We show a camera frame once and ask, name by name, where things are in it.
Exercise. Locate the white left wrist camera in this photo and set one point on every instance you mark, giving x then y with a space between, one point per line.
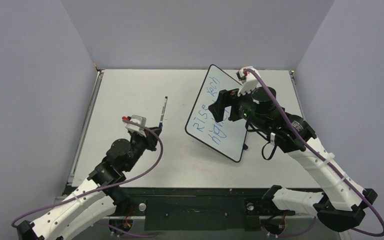
135 124

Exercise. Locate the white whiteboard black frame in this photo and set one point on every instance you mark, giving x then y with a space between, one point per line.
225 137

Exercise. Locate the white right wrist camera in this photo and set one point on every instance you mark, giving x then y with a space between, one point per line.
248 81

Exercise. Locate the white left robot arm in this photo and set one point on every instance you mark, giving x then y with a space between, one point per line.
98 196

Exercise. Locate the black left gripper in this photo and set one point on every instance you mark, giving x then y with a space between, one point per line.
152 139

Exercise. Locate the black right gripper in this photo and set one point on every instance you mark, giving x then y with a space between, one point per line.
230 106

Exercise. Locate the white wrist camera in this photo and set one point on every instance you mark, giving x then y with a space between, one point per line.
248 81
135 124

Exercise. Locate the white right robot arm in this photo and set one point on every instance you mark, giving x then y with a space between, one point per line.
340 204

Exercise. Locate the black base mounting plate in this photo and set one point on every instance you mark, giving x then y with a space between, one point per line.
194 209

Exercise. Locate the white marker pen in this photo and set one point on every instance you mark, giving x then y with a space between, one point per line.
163 110

